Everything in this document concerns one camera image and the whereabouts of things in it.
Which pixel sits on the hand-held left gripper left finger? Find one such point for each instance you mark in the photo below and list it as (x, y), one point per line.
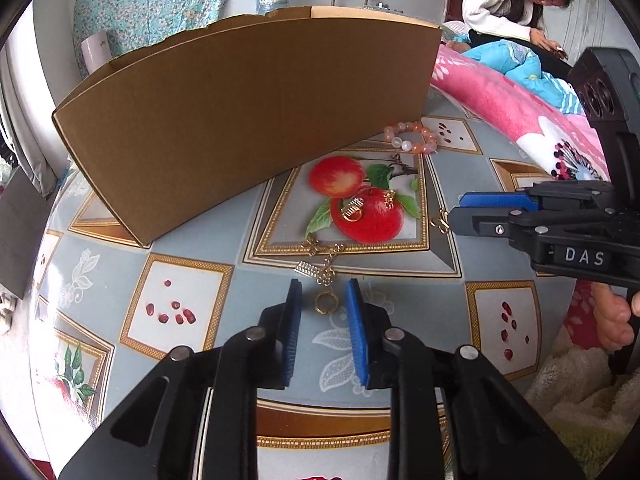
(292, 340)

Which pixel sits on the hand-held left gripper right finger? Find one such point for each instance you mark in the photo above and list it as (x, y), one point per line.
(357, 340)

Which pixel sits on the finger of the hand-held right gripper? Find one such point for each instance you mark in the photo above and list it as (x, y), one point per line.
(492, 200)
(480, 222)

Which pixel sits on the brown cardboard box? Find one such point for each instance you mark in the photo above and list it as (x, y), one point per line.
(225, 110)

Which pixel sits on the person's right hand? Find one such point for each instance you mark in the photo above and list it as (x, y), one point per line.
(612, 320)

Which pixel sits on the gold earring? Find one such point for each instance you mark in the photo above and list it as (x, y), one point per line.
(440, 222)
(389, 200)

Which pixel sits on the fruit-print tablecloth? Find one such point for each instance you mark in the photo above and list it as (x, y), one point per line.
(425, 310)

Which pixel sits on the pink floral blanket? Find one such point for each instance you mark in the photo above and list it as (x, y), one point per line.
(490, 105)

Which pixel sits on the gold hair clip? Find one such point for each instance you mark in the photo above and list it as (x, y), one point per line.
(352, 210)

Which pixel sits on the cream fluffy blanket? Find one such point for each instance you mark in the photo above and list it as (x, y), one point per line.
(575, 385)

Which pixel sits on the light blue printed quilt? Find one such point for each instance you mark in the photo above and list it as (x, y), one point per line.
(510, 57)

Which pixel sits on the light green blanket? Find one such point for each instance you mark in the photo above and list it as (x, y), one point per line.
(590, 440)

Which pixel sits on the white wardrobe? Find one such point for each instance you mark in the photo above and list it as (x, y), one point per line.
(600, 20)

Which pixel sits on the white slipper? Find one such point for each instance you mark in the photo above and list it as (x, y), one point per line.
(6, 312)

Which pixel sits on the grey cabinet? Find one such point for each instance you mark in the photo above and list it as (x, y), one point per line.
(22, 235)

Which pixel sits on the grey curtain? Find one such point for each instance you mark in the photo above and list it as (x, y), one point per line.
(25, 120)

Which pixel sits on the pink rolled mat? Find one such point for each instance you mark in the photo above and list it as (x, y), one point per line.
(96, 52)

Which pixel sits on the teal floral hanging cloth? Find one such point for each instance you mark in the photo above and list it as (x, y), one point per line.
(150, 0)

